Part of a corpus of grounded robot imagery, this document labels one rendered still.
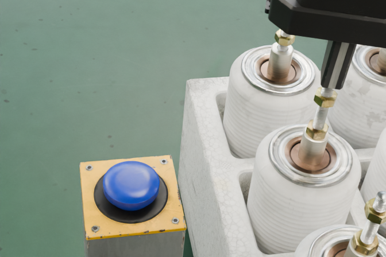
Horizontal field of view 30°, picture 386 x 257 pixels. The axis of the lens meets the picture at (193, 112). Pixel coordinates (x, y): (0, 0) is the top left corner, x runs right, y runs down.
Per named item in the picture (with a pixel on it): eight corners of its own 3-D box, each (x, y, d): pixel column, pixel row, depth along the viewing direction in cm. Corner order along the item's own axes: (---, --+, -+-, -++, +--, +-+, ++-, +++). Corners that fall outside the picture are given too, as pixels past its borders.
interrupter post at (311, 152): (318, 171, 64) (325, 145, 62) (292, 162, 65) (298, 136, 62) (325, 154, 66) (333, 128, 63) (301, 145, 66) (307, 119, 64)
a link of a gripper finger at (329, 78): (331, 68, 60) (347, 8, 56) (331, 94, 58) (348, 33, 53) (311, 66, 60) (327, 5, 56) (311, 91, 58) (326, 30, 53)
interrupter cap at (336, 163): (338, 202, 61) (339, 197, 61) (255, 171, 63) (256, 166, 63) (361, 145, 67) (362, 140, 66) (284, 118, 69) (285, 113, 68)
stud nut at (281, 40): (273, 43, 70) (274, 37, 69) (275, 33, 71) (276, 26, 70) (293, 47, 70) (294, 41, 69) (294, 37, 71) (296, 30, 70)
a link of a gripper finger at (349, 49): (331, 94, 58) (348, 33, 53) (331, 68, 60) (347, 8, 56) (351, 97, 57) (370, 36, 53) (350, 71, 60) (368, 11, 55)
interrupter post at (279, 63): (262, 66, 74) (267, 41, 71) (285, 64, 74) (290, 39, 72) (269, 82, 72) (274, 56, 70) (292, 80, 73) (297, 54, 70)
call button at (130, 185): (162, 217, 51) (163, 199, 50) (105, 222, 51) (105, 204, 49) (154, 174, 54) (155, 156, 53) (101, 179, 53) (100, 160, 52)
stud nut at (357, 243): (366, 232, 55) (369, 225, 55) (381, 248, 54) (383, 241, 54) (347, 242, 54) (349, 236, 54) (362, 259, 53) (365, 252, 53)
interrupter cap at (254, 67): (232, 52, 75) (233, 47, 75) (301, 46, 77) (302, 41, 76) (251, 101, 70) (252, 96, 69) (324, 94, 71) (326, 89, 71)
